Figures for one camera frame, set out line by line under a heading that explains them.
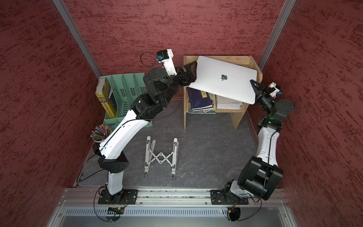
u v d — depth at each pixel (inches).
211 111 33.5
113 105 39.8
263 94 23.0
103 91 36.0
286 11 28.5
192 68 19.8
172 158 32.6
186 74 19.2
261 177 17.7
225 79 25.3
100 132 33.3
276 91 24.8
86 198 30.7
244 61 31.3
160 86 15.8
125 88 43.4
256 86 24.0
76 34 32.0
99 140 31.3
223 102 33.5
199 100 34.7
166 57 18.1
